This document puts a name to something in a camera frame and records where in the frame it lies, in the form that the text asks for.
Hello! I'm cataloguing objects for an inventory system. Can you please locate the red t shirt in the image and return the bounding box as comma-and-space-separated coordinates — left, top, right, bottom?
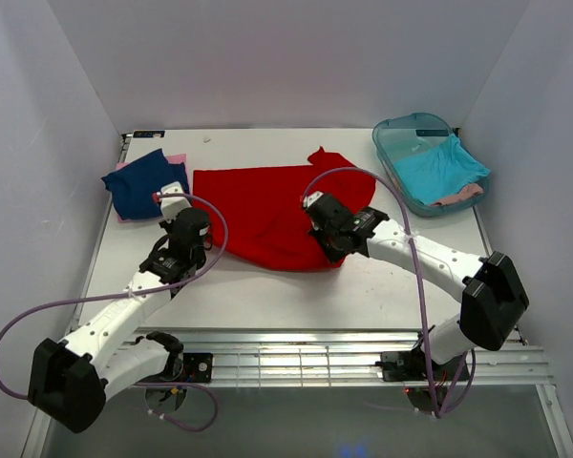
193, 148, 352, 272

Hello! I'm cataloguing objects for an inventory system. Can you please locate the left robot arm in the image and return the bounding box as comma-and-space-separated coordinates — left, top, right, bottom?
28, 208, 210, 433

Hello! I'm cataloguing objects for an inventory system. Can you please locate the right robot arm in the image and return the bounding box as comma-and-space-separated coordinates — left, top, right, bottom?
303, 192, 529, 381

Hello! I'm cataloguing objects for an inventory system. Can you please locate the navy blue folded t shirt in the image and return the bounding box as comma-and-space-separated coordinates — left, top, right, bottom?
100, 148, 193, 221

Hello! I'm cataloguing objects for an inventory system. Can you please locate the pink folded t shirt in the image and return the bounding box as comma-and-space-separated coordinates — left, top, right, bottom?
116, 153, 188, 224

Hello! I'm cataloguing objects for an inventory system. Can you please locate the teal plastic bin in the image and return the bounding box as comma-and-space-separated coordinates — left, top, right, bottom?
371, 113, 490, 218

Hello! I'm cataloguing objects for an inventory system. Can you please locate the turquoise t shirt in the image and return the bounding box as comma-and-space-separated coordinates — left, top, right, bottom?
393, 134, 491, 206

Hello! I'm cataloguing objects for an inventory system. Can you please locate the blue label sticker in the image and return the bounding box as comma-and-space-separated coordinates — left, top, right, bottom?
133, 130, 165, 138

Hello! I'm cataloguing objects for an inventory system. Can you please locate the salmon pink t shirt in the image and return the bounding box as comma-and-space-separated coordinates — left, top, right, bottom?
432, 183, 484, 207

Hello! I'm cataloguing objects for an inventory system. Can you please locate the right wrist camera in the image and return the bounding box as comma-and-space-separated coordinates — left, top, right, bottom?
302, 191, 324, 210

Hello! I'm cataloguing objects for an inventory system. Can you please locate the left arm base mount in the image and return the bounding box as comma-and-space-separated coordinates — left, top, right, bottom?
140, 352, 214, 384

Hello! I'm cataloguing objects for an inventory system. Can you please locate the aluminium rail frame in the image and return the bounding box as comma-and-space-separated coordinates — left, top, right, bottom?
21, 133, 573, 458

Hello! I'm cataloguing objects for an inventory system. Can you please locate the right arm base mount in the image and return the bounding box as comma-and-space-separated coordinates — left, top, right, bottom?
374, 351, 470, 384

